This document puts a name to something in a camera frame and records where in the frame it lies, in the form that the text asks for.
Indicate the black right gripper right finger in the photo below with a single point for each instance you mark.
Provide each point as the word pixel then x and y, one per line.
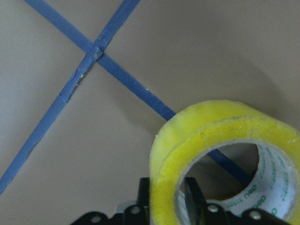
pixel 195 202

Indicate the yellow tape roll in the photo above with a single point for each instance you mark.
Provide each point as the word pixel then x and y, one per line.
pixel 209 125

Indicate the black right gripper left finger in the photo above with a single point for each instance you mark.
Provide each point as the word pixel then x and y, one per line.
pixel 144 192

